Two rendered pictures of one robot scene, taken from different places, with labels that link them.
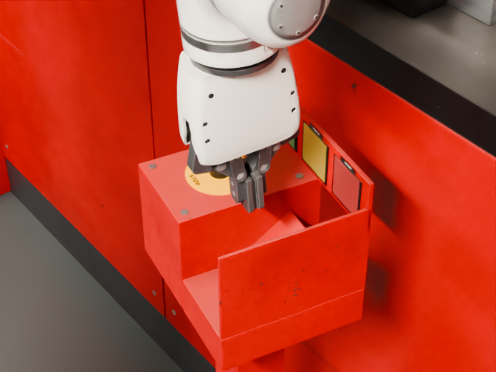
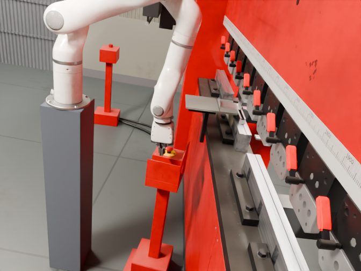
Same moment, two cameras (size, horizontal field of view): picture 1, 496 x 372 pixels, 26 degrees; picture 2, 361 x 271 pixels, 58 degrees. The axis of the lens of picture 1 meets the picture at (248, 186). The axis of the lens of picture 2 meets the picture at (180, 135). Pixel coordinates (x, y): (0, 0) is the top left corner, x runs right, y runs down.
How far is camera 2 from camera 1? 0.85 m
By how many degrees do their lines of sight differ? 30
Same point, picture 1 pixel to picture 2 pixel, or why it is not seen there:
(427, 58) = (214, 149)
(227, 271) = (149, 162)
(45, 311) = not seen: hidden behind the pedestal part
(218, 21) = not seen: hidden behind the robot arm
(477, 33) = (230, 150)
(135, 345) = (178, 211)
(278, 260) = (159, 166)
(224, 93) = (156, 127)
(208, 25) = not seen: hidden behind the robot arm
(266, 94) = (164, 132)
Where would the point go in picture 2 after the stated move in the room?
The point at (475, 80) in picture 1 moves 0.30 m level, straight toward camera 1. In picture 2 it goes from (217, 155) to (164, 172)
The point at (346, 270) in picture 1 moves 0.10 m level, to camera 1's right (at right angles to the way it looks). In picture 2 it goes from (174, 178) to (191, 188)
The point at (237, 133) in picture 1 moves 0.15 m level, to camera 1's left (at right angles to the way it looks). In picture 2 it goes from (158, 136) to (134, 124)
